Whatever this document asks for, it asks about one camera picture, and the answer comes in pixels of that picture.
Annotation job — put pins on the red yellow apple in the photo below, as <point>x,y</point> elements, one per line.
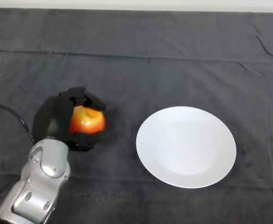
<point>89,122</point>

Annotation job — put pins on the black table cloth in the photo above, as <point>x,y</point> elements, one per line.
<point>150,58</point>

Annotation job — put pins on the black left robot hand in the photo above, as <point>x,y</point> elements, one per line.
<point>54,116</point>

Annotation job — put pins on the white round plate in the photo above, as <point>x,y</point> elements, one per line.
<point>185,149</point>

